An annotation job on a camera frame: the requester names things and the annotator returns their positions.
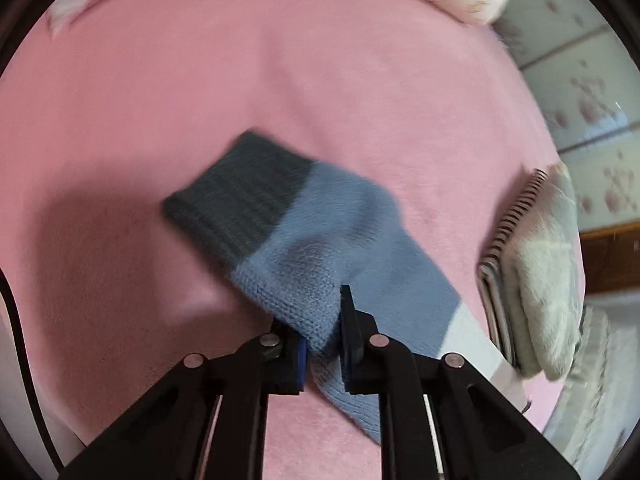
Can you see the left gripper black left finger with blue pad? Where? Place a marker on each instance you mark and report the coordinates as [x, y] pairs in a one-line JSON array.
[[205, 419]]

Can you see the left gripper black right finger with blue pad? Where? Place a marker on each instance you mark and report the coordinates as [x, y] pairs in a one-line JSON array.
[[440, 418]]

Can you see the colour-block knit sweater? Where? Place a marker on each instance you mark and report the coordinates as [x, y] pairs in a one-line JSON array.
[[289, 232]]

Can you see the folded striped garment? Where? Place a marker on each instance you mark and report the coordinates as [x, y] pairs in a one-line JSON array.
[[488, 271]]

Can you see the folded grey patterned sweater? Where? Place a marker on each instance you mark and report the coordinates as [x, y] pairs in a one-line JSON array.
[[543, 281]]

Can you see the pink bed blanket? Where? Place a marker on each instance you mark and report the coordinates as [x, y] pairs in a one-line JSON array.
[[139, 97]]

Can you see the floral sliding wardrobe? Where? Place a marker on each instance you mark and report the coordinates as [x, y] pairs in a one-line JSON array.
[[587, 87]]

